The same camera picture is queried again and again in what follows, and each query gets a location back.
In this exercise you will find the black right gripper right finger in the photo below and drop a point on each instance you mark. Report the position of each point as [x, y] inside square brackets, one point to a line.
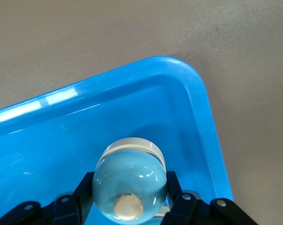
[185, 208]

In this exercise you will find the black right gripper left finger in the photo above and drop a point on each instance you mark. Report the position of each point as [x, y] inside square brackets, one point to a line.
[73, 206]

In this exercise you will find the blue plastic tray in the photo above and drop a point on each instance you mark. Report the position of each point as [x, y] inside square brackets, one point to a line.
[61, 140]

